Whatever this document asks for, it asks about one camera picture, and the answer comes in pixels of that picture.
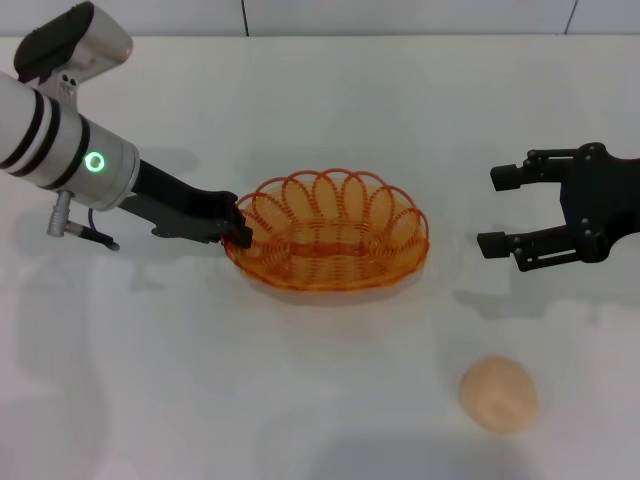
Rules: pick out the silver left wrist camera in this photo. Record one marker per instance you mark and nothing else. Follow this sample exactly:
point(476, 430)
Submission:
point(95, 40)

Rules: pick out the orange woven plastic basket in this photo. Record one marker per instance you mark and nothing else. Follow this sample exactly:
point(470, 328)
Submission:
point(325, 251)

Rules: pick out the round tan bread bun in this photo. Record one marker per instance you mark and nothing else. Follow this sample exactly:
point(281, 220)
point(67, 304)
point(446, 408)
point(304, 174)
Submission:
point(500, 395)

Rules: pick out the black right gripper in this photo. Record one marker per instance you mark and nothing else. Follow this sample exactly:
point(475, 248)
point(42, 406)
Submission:
point(605, 200)

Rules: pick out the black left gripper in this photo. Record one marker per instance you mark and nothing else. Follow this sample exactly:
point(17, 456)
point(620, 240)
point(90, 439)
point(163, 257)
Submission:
point(185, 212)

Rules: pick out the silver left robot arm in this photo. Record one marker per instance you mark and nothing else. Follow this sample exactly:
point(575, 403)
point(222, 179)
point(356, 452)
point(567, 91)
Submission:
point(50, 140)

